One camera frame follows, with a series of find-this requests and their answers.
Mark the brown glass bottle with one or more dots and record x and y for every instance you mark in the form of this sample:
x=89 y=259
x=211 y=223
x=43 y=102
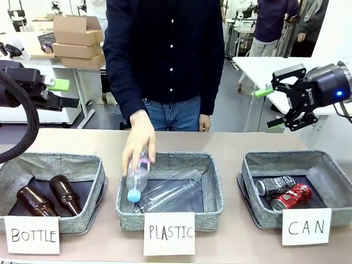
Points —
x=30 y=199
x=61 y=187

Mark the open cardboard box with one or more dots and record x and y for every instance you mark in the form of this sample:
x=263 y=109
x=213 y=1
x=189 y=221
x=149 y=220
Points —
x=74 y=31

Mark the black mesh basket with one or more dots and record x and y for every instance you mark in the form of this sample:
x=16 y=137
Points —
x=45 y=39

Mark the paper sign PLASTIC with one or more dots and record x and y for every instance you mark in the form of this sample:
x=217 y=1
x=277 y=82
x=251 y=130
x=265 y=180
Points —
x=170 y=247

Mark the person's right hand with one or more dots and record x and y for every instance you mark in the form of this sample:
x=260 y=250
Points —
x=140 y=134

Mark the grey fabric basket can label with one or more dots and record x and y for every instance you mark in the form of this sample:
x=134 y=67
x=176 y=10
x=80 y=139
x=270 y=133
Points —
x=338 y=181

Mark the paper sign CAN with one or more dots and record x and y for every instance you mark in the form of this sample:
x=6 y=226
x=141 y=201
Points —
x=305 y=239

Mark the black device with white part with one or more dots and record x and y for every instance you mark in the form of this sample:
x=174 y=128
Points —
x=12 y=50

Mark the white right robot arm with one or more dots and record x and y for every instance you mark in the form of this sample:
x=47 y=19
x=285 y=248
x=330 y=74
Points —
x=348 y=77

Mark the paper sign BOTTLE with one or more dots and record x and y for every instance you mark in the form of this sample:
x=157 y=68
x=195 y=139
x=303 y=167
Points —
x=16 y=222

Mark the person's left forearm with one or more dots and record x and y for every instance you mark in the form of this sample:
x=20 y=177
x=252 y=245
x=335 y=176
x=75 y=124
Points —
x=213 y=90

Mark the person's right forearm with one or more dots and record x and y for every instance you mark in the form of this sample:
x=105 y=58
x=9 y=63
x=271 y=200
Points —
x=121 y=93

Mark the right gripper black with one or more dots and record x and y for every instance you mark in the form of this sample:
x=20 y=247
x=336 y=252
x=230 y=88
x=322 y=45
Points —
x=324 y=88

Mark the white table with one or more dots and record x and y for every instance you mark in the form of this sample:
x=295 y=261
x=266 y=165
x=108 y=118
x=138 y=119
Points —
x=261 y=66

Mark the grey fabric basket bottle label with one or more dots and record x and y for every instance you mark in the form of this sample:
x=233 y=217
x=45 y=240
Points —
x=82 y=222

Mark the person's left hand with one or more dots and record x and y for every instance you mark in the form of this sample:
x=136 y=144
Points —
x=204 y=122

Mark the large clear plastic bottle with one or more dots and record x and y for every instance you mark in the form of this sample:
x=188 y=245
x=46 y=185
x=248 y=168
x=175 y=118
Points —
x=170 y=192

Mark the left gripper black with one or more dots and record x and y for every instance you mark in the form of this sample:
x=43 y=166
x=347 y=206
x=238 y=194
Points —
x=24 y=77

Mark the crushed red drink can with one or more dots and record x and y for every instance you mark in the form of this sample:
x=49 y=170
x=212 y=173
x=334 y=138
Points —
x=291 y=196

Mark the person in navy shirt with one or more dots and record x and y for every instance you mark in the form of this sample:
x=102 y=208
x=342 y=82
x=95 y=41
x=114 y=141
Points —
x=165 y=55

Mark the closed flat cardboard box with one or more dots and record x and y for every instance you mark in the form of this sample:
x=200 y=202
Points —
x=74 y=50
x=82 y=61

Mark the white desk with metal legs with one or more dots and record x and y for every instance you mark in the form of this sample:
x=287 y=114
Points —
x=55 y=116

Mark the white plastic crate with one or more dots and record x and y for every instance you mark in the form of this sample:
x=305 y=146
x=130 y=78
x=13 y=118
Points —
x=41 y=27

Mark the grey fabric basket plastic label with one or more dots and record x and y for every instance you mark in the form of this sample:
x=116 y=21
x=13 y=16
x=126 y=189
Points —
x=127 y=217

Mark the small bottle with blue cap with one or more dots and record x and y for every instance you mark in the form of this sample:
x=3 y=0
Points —
x=136 y=178

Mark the bystander in purple top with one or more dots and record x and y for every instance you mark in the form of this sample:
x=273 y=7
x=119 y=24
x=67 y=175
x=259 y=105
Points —
x=269 y=22

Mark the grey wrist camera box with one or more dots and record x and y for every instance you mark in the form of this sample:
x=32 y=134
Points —
x=291 y=69

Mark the bystander in grey jacket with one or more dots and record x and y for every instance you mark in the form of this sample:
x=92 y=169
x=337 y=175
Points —
x=313 y=22

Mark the black printed drink can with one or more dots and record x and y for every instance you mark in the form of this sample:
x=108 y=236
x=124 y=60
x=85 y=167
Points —
x=275 y=184

